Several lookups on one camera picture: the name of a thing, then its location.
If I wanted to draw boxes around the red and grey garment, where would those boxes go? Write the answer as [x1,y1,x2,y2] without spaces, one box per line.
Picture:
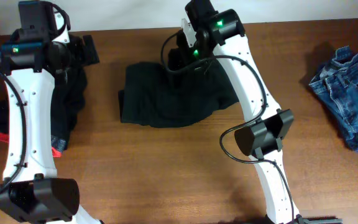
[0,131,68,157]

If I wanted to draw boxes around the black garment pile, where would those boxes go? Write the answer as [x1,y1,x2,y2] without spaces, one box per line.
[0,66,87,147]

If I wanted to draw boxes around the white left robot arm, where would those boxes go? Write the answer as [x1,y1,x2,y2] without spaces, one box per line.
[0,1,99,223]

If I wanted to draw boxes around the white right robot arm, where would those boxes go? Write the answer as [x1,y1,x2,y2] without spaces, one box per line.
[175,0,306,223]

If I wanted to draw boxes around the black trousers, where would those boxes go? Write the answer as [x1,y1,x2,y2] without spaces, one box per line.
[118,60,239,128]

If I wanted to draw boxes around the blue denim jeans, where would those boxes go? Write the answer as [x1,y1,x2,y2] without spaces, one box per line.
[309,46,358,153]

